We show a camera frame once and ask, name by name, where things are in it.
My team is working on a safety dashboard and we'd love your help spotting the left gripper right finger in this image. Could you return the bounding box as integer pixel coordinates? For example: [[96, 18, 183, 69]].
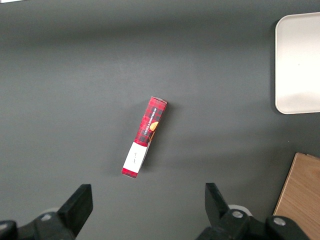
[[194, 182, 311, 240]]

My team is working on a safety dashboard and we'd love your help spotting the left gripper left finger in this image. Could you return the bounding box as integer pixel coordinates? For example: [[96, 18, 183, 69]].
[[0, 184, 94, 240]]

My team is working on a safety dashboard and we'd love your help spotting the wooden drawer cabinet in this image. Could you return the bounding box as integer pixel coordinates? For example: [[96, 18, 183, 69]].
[[273, 152, 320, 240]]

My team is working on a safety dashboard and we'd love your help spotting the red plaid cookie box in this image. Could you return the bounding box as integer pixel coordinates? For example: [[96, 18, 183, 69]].
[[121, 96, 168, 180]]

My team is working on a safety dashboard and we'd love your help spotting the beige rectangular tray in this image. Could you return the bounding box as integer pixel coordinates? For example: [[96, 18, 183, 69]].
[[274, 11, 320, 115]]

